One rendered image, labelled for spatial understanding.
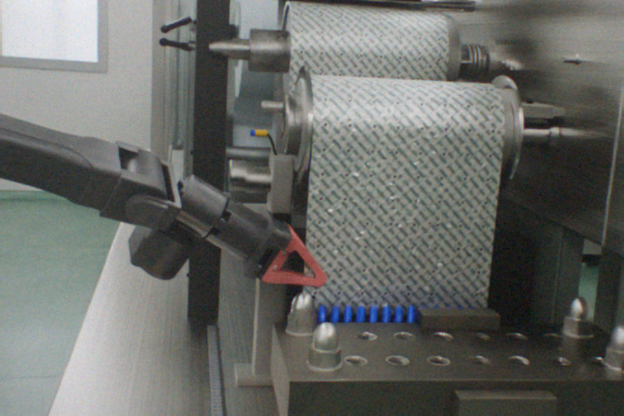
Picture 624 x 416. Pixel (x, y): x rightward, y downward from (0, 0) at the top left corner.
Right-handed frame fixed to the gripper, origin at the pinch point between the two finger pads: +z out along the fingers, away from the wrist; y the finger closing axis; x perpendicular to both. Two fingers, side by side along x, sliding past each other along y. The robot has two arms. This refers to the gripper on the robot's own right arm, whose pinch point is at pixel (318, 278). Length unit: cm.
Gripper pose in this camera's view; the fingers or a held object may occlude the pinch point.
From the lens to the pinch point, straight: 96.5
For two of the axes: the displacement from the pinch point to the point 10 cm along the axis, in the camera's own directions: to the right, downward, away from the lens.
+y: 1.6, 1.9, -9.7
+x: 5.5, -8.4, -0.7
